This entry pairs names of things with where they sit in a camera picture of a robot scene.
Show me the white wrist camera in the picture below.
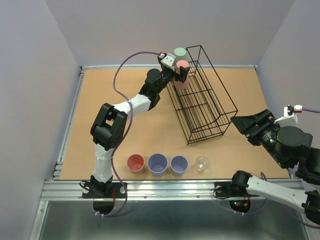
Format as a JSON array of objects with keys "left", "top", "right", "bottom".
[
  {"left": 274, "top": 104, "right": 303, "bottom": 127},
  {"left": 157, "top": 52, "right": 176, "bottom": 71}
]

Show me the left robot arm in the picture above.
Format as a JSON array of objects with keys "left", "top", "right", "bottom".
[{"left": 89, "top": 64, "right": 190, "bottom": 197}]

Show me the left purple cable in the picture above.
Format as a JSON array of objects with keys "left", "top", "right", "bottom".
[{"left": 93, "top": 50, "right": 163, "bottom": 218}]

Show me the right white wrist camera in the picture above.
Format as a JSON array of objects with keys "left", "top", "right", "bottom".
[{"left": 274, "top": 104, "right": 303, "bottom": 127}]

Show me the small lavender plastic cup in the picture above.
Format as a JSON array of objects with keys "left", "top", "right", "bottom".
[{"left": 170, "top": 155, "right": 189, "bottom": 176}]

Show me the black wire dish rack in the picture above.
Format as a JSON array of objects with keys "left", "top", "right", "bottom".
[{"left": 167, "top": 45, "right": 238, "bottom": 145}]

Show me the large lavender plastic cup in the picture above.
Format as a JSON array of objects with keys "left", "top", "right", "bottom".
[{"left": 147, "top": 153, "right": 168, "bottom": 177}]

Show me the mint green plastic cup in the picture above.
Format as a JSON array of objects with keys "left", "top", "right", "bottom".
[{"left": 173, "top": 47, "right": 187, "bottom": 62}]

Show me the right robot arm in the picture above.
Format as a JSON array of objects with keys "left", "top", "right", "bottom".
[{"left": 230, "top": 105, "right": 320, "bottom": 224}]

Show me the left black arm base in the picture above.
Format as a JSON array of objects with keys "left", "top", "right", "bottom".
[{"left": 79, "top": 181, "right": 127, "bottom": 200}]

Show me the red plastic cup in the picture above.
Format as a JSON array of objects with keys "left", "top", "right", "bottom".
[{"left": 127, "top": 154, "right": 145, "bottom": 175}]

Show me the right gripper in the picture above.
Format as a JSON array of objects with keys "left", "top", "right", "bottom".
[{"left": 229, "top": 107, "right": 288, "bottom": 167}]

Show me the clear plastic cup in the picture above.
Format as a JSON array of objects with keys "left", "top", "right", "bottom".
[{"left": 193, "top": 156, "right": 210, "bottom": 173}]

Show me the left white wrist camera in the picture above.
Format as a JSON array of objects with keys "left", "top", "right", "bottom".
[{"left": 157, "top": 52, "right": 176, "bottom": 71}]

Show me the salmon pink plastic cup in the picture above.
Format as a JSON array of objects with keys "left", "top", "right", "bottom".
[{"left": 173, "top": 60, "right": 190, "bottom": 89}]

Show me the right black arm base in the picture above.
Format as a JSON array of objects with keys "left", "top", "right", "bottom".
[{"left": 213, "top": 181, "right": 250, "bottom": 199}]

